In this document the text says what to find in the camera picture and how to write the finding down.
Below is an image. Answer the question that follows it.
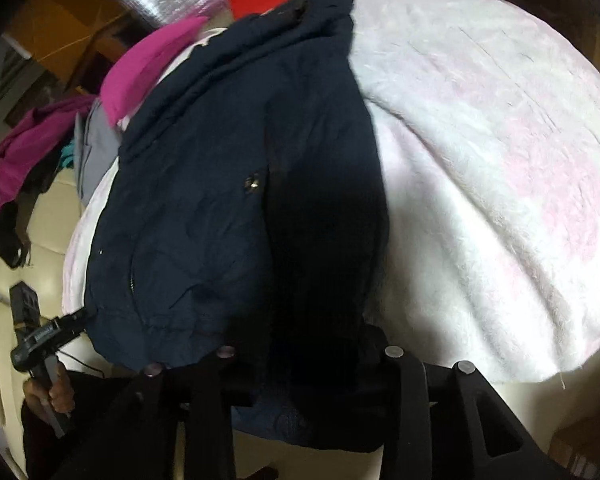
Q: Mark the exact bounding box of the white pink fleece blanket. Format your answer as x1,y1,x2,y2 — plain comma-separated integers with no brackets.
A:
62,0,600,386

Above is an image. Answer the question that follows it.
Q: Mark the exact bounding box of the wooden cabinet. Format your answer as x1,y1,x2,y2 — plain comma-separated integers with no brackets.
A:
5,0,146,101

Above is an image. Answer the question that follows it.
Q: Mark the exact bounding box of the cream leather sofa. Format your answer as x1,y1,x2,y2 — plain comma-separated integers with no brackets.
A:
0,167,600,480

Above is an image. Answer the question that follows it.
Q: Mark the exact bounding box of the pink pillow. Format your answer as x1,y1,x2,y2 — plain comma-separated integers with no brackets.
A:
100,15,211,126

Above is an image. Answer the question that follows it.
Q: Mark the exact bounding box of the magenta cloth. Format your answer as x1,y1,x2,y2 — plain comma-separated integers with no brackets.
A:
0,95,98,228

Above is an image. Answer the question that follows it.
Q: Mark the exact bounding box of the person's left forearm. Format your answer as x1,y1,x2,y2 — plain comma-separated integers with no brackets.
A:
20,377,131,480

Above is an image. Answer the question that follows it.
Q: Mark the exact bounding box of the grey garment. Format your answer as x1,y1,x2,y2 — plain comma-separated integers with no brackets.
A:
72,97,126,201

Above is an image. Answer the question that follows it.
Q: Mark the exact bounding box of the person's left hand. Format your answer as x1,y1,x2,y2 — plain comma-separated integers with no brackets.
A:
23,367,77,428

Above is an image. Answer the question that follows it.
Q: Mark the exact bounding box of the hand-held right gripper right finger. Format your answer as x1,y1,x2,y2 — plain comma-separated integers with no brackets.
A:
380,344,576,480

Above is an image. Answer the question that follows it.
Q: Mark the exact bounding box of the navy blue jacket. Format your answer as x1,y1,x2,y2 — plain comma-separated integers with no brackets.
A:
82,0,397,453

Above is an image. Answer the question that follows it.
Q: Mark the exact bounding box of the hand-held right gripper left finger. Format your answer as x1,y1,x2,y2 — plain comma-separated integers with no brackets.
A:
50,346,255,480

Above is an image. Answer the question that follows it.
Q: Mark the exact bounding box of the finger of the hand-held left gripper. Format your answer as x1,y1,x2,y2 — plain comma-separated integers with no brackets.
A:
54,306,92,345

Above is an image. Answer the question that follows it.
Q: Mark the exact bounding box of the black garment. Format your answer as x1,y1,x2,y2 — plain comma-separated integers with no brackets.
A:
0,160,56,268

